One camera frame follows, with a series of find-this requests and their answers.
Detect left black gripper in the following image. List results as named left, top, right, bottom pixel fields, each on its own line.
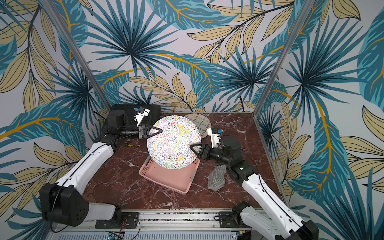
left=119, top=123, right=163, bottom=140

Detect colourful squiggle pattern plate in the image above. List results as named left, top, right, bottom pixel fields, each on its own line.
left=147, top=115, right=202, bottom=170

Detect plaid striped white plate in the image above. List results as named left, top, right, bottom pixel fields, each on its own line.
left=185, top=113, right=212, bottom=139

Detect grey knitted dish cloth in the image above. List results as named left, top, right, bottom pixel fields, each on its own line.
left=208, top=165, right=227, bottom=191

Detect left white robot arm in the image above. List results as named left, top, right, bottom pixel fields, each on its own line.
left=40, top=104, right=162, bottom=227

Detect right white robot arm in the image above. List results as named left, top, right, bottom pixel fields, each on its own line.
left=190, top=136, right=319, bottom=240

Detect black plastic tool case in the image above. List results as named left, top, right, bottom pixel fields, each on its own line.
left=106, top=104, right=161, bottom=127

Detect pink perforated plastic basket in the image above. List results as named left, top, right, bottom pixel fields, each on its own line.
left=139, top=156, right=200, bottom=196

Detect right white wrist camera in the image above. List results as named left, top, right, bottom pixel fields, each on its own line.
left=207, top=128, right=223, bottom=148

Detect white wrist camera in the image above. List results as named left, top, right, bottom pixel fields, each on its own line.
left=207, top=128, right=223, bottom=148
left=134, top=107, right=152, bottom=127

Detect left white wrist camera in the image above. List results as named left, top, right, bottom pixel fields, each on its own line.
left=134, top=107, right=152, bottom=127

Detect yellow handled pliers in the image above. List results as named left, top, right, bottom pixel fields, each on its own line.
left=124, top=144, right=141, bottom=148

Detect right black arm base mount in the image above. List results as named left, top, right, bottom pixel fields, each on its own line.
left=214, top=211, right=257, bottom=229

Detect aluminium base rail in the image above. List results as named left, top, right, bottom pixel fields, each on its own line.
left=48, top=209, right=267, bottom=240

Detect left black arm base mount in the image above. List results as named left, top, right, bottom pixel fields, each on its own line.
left=95, top=212, right=140, bottom=229

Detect left aluminium corner post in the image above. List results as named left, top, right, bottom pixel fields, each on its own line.
left=41, top=0, right=111, bottom=111

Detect aluminium corner post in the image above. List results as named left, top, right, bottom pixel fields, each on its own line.
left=41, top=0, right=111, bottom=111
left=253, top=0, right=315, bottom=119

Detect right aluminium corner post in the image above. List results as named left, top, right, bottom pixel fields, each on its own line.
left=253, top=0, right=315, bottom=119

